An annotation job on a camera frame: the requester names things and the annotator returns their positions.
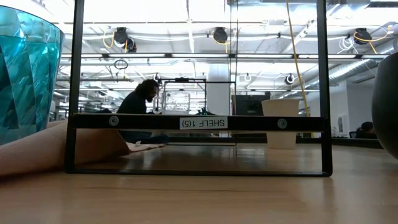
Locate teal faceted plastic cup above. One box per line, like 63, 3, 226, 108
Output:
0, 5, 65, 146

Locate person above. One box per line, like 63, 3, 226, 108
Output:
355, 121, 378, 139
116, 78, 160, 144

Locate black background rig frame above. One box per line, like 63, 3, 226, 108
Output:
157, 77, 237, 116

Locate black monitor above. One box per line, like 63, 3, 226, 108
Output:
231, 95, 271, 144

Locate navy blue cloth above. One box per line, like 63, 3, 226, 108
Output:
139, 130, 170, 145

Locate yellow hanging cable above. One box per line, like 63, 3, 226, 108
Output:
285, 0, 312, 118

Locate long ceiling light bar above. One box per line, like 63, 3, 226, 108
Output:
60, 52, 389, 60

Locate beige cup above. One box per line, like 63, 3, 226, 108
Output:
261, 98, 300, 149

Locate clear plastic box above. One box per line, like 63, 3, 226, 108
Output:
160, 91, 191, 113

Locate white shelf label sticker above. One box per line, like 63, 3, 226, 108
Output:
179, 116, 229, 130

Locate dark mug orange inside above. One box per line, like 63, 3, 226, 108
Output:
371, 52, 398, 160

